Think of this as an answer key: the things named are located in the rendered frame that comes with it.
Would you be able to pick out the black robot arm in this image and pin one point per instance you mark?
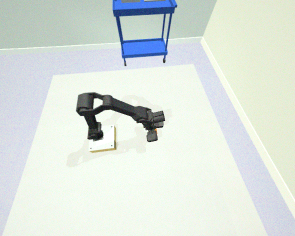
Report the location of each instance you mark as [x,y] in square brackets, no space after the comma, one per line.
[140,114]

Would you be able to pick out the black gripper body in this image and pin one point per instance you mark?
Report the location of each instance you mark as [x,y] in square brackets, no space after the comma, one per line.
[152,136]

